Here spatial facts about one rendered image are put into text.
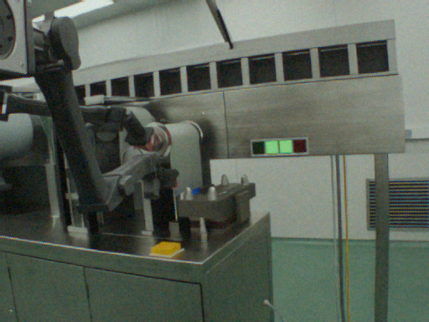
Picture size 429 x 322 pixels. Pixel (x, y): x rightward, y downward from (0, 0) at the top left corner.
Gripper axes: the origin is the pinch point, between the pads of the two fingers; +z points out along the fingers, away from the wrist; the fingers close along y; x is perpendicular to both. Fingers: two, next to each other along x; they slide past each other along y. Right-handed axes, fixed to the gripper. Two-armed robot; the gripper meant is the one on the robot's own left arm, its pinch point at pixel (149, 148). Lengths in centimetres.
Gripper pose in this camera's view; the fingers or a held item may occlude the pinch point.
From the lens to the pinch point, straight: 147.6
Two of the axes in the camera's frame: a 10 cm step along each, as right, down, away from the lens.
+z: 3.1, 5.6, 7.6
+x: 2.5, -8.3, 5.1
